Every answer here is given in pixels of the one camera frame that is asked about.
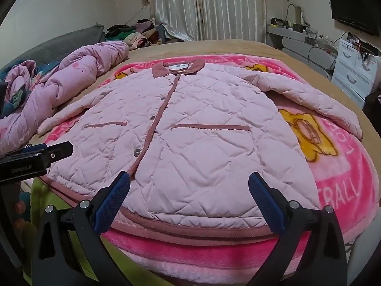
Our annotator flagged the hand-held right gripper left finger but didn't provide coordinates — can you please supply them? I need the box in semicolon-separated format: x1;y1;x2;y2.
31;170;134;286

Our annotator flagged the shiny cream curtain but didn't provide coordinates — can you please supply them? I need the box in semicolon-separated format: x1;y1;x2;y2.
146;0;267;44

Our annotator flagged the pile of clothes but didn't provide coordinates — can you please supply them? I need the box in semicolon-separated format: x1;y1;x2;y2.
104;18;167;50

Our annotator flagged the pink printed blanket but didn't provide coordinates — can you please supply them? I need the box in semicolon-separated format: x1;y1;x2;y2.
39;53;381;276

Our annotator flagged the pink duvet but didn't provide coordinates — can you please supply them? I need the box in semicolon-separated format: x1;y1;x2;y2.
0;40;130;155

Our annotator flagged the grey quilted pillow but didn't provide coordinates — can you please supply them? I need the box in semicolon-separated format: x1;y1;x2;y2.
0;22;105;70

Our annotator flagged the bed with tan sheet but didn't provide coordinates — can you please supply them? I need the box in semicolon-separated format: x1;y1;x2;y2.
0;39;381;286

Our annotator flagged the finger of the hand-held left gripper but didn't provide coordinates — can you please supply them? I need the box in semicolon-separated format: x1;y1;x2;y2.
47;142;74;163

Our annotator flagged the person's left hand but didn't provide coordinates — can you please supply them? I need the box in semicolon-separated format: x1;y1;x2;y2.
12;200;27;230

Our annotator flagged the red wired gadget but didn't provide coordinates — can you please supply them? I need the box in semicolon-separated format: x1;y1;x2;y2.
347;33;374;61

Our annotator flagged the grey padded footboard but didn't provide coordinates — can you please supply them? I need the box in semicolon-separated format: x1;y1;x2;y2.
281;36;338;81

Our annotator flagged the pink quilted jacket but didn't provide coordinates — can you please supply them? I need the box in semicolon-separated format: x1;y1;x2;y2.
37;59;364;243

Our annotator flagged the green fleece clothing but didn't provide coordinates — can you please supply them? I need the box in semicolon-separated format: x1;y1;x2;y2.
19;177;179;286

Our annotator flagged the white drawer cabinet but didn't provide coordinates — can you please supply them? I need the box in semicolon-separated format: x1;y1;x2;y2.
331;37;381;102

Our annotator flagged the black wall television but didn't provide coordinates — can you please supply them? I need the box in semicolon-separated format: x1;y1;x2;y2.
328;0;381;36

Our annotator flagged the grey desk with clutter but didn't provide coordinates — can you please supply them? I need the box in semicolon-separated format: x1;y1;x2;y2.
269;18;337;48

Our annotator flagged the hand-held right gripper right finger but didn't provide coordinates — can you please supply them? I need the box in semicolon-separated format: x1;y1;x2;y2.
248;171;349;286

